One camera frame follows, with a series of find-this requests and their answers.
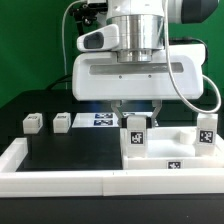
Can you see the white U-shaped obstacle fence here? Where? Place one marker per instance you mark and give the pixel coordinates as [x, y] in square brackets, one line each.
[101, 183]

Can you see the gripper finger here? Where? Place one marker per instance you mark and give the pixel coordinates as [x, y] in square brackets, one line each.
[116, 108]
[156, 111]

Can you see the white sheet with tags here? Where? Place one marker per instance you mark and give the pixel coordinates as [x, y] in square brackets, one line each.
[95, 120]

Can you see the white square table top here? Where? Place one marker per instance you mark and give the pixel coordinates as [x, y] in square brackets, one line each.
[172, 148]

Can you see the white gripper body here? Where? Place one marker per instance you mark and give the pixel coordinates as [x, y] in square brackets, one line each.
[98, 75]

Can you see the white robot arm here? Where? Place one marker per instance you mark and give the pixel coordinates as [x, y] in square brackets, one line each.
[131, 57]

